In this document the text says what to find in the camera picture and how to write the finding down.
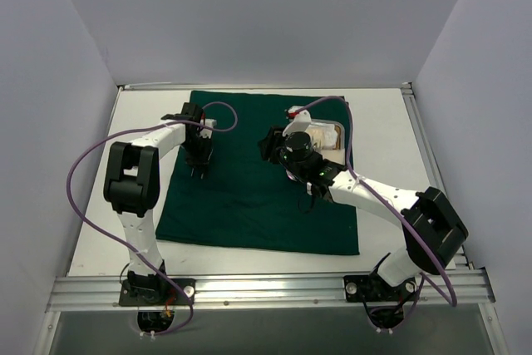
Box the stainless steel instrument tray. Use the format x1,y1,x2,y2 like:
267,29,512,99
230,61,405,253
306,120,346,165

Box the dark green surgical cloth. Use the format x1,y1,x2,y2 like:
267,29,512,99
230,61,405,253
155,91,359,255

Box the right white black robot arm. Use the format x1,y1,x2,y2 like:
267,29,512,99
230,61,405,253
258,126,469,299

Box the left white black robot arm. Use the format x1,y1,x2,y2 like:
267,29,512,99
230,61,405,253
103,102,216,304

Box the white gauze pad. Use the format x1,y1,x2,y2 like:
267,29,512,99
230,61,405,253
313,130,337,149

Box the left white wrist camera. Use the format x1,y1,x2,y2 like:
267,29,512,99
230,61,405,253
200,119,217,138

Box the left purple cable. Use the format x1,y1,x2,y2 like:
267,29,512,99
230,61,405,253
66,101,239,336

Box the black loop cable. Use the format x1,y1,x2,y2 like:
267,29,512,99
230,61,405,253
297,188,321,214

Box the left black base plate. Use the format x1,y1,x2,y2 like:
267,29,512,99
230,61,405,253
118,276,196,307

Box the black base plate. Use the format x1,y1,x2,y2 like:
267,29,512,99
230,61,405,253
118,276,196,307
342,274,417,303

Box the back aluminium frame rail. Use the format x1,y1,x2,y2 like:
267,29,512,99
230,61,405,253
119,82,413,91

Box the aluminium frame rail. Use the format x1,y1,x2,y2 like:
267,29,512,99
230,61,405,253
46,269,495,312
119,82,413,91
400,81,475,271

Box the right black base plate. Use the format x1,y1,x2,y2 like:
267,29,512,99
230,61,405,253
342,274,417,303

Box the right aluminium frame rail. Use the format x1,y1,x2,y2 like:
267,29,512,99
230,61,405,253
400,81,475,271

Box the front aluminium frame rail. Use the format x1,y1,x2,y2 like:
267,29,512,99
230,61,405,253
46,269,495,312

